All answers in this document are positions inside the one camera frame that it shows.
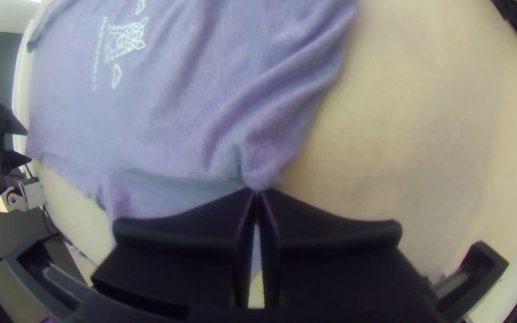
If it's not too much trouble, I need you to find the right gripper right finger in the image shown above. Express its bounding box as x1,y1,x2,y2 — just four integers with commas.
258,190,431,316

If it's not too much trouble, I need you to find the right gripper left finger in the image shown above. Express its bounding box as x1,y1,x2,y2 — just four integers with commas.
91,188,256,316

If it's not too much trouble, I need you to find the grey t-shirt white print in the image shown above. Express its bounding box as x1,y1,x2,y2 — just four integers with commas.
25,0,360,275

